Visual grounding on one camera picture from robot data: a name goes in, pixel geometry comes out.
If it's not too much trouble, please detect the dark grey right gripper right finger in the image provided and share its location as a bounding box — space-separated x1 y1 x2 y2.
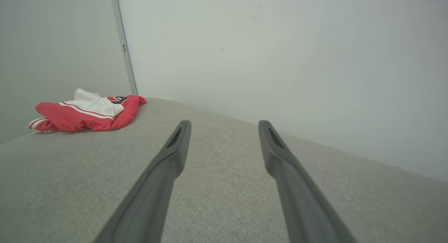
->
258 120 357 243

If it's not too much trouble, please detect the red and white basketball jersey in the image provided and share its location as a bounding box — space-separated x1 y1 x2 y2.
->
27 88 147 134

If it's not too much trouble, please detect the grey metal frame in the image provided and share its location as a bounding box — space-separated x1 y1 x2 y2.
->
110 0 138 95

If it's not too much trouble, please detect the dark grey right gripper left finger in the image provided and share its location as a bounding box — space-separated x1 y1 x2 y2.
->
94 120 192 243

